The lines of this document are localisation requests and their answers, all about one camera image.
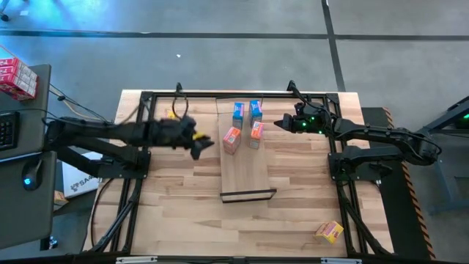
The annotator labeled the wooden tray board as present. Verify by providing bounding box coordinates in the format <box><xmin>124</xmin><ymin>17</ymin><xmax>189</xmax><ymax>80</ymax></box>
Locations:
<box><xmin>215</xmin><ymin>96</ymin><xmax>278</xmax><ymax>204</ymax></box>

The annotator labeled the black aluminium table frame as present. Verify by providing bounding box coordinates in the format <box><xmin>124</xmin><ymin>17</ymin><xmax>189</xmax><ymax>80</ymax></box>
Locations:
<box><xmin>82</xmin><ymin>89</ymin><xmax>396</xmax><ymax>257</ymax></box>

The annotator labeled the black computer mouse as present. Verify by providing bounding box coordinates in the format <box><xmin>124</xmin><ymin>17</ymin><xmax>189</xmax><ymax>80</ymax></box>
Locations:
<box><xmin>21</xmin><ymin>158</ymin><xmax>43</xmax><ymax>192</ymax></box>

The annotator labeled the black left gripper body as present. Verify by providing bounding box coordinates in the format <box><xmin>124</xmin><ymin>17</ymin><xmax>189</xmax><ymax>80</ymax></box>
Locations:
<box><xmin>177</xmin><ymin>115</ymin><xmax>201</xmax><ymax>161</ymax></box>

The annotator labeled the blue cereal box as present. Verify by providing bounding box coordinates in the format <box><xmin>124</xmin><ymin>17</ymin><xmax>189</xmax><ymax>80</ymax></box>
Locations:
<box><xmin>248</xmin><ymin>99</ymin><xmax>263</xmax><ymax>128</ymax></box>
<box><xmin>232</xmin><ymin>102</ymin><xmax>245</xmax><ymax>130</ymax></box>

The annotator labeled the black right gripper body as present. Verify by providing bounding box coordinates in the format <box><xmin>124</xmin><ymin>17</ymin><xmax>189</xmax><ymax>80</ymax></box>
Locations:
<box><xmin>292</xmin><ymin>102</ymin><xmax>333</xmax><ymax>133</ymax></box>

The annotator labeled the red carton stack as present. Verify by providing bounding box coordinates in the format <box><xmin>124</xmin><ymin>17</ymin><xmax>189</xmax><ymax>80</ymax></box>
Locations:
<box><xmin>0</xmin><ymin>44</ymin><xmax>39</xmax><ymax>102</ymax></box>

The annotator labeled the metal desk foot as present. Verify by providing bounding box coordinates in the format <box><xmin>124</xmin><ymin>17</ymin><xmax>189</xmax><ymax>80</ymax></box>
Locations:
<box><xmin>39</xmin><ymin>235</ymin><xmax>59</xmax><ymax>252</ymax></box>

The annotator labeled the black mat with hazard stripes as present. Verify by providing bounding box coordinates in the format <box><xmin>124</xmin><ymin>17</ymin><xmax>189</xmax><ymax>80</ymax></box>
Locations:
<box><xmin>361</xmin><ymin>106</ymin><xmax>437</xmax><ymax>262</ymax></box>

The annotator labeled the small brown cardboard box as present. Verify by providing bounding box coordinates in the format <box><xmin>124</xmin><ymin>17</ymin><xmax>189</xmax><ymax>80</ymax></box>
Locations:
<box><xmin>53</xmin><ymin>189</ymin><xmax>70</xmax><ymax>207</ymax></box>

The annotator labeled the grey desk top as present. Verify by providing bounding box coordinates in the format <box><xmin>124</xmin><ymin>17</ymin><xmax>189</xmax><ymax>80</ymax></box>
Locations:
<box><xmin>0</xmin><ymin>64</ymin><xmax>52</xmax><ymax>162</ymax></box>

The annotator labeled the orange cereal box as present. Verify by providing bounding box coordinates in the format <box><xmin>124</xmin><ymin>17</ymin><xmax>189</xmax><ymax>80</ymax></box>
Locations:
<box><xmin>222</xmin><ymin>126</ymin><xmax>242</xmax><ymax>155</ymax></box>
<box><xmin>249</xmin><ymin>120</ymin><xmax>265</xmax><ymax>150</ymax></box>

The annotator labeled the yellow cable with black plug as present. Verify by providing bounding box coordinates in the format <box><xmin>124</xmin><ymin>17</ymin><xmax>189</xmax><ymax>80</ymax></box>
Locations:
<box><xmin>47</xmin><ymin>86</ymin><xmax>113</xmax><ymax>124</ymax></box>

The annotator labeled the grey metal cart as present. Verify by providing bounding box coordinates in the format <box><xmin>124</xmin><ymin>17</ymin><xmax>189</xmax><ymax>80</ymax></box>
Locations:
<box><xmin>424</xmin><ymin>94</ymin><xmax>469</xmax><ymax>216</ymax></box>

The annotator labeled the white cardboard box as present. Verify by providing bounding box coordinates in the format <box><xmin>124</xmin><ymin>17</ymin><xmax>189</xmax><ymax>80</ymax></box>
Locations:
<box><xmin>61</xmin><ymin>152</ymin><xmax>104</xmax><ymax>199</ymax></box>

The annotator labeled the black diagonal support beam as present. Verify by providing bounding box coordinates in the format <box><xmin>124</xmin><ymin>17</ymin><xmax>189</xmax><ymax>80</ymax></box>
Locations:
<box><xmin>54</xmin><ymin>146</ymin><xmax>106</xmax><ymax>179</ymax></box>

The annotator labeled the black keyboard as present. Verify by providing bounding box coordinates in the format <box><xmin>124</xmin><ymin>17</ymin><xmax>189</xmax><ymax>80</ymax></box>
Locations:
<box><xmin>0</xmin><ymin>111</ymin><xmax>20</xmax><ymax>152</ymax></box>

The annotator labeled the silver metal bracket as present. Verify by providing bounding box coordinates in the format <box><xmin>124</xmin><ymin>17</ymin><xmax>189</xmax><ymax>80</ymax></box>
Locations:
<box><xmin>116</xmin><ymin>256</ymin><xmax>158</xmax><ymax>264</ymax></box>
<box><xmin>321</xmin><ymin>257</ymin><xmax>363</xmax><ymax>264</ymax></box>

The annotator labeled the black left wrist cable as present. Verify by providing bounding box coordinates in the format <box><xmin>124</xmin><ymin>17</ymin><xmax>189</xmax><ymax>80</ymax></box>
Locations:
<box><xmin>171</xmin><ymin>93</ymin><xmax>190</xmax><ymax>120</ymax></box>

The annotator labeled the black floor cable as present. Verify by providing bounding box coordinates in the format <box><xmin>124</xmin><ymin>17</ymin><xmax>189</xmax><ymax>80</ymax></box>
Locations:
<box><xmin>36</xmin><ymin>73</ymin><xmax>114</xmax><ymax>125</ymax></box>

